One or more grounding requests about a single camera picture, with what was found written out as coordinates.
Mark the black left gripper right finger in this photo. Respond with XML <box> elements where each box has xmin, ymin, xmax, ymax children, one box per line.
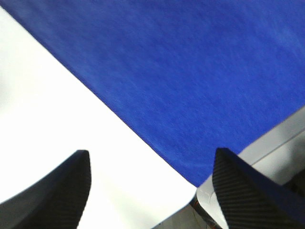
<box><xmin>212</xmin><ymin>148</ymin><xmax>305</xmax><ymax>229</ymax></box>

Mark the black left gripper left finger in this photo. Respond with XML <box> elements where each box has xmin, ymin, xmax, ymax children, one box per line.
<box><xmin>0</xmin><ymin>150</ymin><xmax>91</xmax><ymax>229</ymax></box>

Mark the blue microfibre towel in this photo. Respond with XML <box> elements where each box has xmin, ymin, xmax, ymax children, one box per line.
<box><xmin>0</xmin><ymin>0</ymin><xmax>305</xmax><ymax>186</ymax></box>

